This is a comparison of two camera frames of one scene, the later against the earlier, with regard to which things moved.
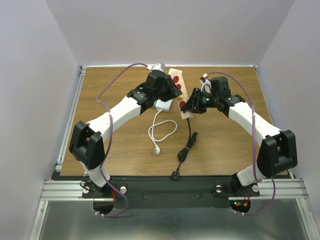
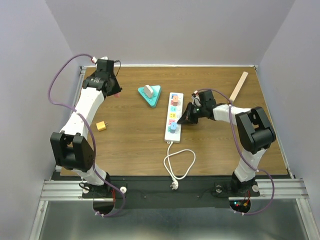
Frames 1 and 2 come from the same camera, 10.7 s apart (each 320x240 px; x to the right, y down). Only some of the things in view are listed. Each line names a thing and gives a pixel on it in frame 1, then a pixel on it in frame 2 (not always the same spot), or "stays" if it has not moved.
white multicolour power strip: (165, 105) to (174, 117)
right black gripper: (193, 105) to (187, 117)
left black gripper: (170, 85) to (117, 89)
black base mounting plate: (162, 192) stays
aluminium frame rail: (58, 190) stays
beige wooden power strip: (177, 76) to (238, 87)
